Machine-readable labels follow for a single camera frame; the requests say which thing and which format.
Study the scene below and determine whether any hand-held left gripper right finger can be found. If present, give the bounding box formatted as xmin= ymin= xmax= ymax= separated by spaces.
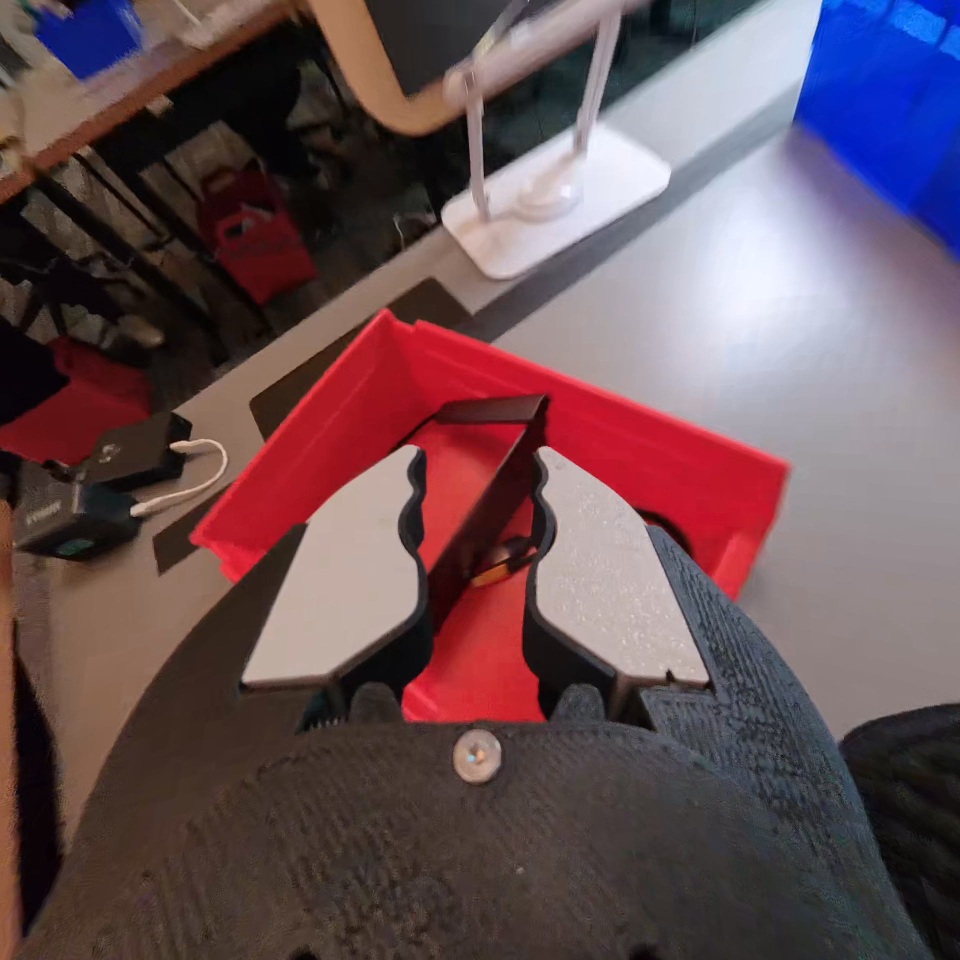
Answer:
xmin=522 ymin=446 xmax=711 ymax=717

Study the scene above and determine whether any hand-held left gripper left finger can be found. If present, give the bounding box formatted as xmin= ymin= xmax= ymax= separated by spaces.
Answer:
xmin=240 ymin=444 xmax=436 ymax=706

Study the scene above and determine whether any small red storage bin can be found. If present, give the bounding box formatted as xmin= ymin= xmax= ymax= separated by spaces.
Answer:
xmin=189 ymin=307 xmax=792 ymax=725

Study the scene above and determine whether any blue storage bin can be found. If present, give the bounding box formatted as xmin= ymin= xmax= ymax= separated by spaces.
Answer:
xmin=33 ymin=0 xmax=145 ymax=81
xmin=793 ymin=0 xmax=960 ymax=260

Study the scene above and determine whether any black bin divider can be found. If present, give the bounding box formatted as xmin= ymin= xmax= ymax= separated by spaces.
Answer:
xmin=427 ymin=393 xmax=552 ymax=627

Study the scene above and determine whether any flat black charger box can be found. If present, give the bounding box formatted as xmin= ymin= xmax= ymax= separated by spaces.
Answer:
xmin=75 ymin=411 xmax=194 ymax=492

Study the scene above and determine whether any red felt tote bag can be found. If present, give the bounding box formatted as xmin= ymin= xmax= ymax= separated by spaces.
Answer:
xmin=196 ymin=166 xmax=318 ymax=306
xmin=0 ymin=337 xmax=155 ymax=468

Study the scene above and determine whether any white metal stand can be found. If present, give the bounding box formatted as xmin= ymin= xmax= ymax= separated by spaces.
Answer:
xmin=441 ymin=0 xmax=672 ymax=281

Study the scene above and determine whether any short white cable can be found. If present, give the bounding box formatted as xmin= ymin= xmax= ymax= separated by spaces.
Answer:
xmin=131 ymin=438 xmax=230 ymax=520

